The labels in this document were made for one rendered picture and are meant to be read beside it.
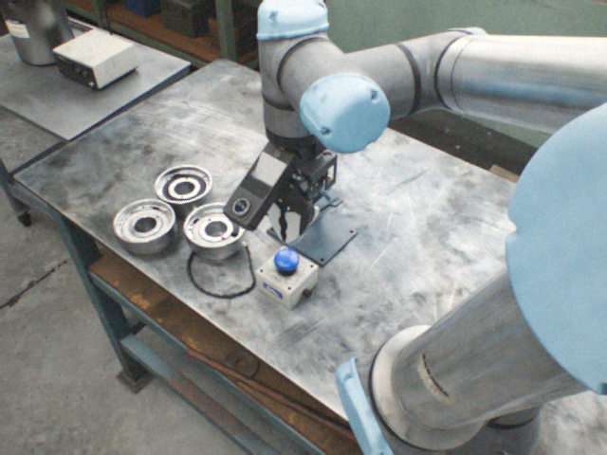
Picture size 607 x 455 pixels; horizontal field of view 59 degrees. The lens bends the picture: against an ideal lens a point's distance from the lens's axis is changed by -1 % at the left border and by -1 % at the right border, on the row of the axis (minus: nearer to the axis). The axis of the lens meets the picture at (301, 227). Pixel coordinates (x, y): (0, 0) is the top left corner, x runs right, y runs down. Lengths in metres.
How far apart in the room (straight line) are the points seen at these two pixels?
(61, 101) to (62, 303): 0.72
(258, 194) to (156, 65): 1.10
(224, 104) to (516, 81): 0.91
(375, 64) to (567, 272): 0.36
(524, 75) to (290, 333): 0.53
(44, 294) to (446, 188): 1.46
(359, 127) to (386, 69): 0.07
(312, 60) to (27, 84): 1.31
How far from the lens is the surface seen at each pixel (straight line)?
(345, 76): 0.52
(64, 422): 1.79
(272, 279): 0.85
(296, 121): 0.65
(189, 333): 1.16
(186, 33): 2.85
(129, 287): 1.27
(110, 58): 1.65
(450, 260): 0.97
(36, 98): 1.70
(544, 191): 0.23
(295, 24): 0.59
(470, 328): 0.36
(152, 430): 1.70
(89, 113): 1.58
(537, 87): 0.46
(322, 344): 0.83
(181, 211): 1.01
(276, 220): 0.79
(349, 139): 0.53
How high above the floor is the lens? 1.51
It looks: 46 degrees down
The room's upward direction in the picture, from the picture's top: straight up
